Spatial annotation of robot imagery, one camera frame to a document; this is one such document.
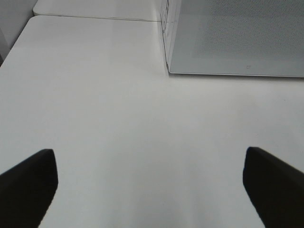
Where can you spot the white microwave door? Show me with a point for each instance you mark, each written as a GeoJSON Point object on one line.
{"type": "Point", "coordinates": [238, 37]}

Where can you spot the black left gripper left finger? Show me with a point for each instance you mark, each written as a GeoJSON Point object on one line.
{"type": "Point", "coordinates": [27, 190]}

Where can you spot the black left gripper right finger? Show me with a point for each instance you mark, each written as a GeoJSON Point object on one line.
{"type": "Point", "coordinates": [275, 188]}

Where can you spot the white microwave oven body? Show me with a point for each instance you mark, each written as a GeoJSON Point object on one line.
{"type": "Point", "coordinates": [167, 16]}

